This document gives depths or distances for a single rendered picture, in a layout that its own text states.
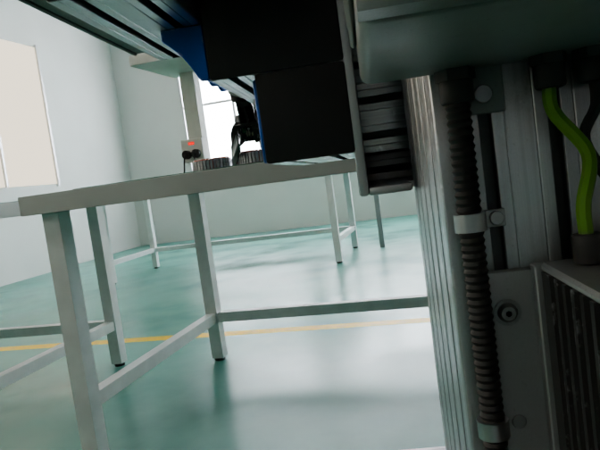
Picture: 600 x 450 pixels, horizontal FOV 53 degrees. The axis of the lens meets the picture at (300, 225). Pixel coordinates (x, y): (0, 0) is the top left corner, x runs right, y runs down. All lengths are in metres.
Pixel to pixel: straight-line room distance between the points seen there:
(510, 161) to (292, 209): 7.89
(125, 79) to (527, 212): 8.93
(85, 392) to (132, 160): 7.56
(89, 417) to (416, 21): 1.61
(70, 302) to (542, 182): 1.42
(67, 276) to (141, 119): 7.49
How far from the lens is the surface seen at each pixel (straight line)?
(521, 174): 0.43
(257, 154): 1.54
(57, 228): 1.69
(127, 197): 1.53
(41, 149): 7.66
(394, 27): 0.26
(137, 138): 9.14
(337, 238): 4.64
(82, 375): 1.74
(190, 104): 2.48
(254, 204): 8.44
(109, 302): 2.72
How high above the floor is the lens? 0.71
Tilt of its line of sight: 5 degrees down
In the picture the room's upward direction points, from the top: 8 degrees counter-clockwise
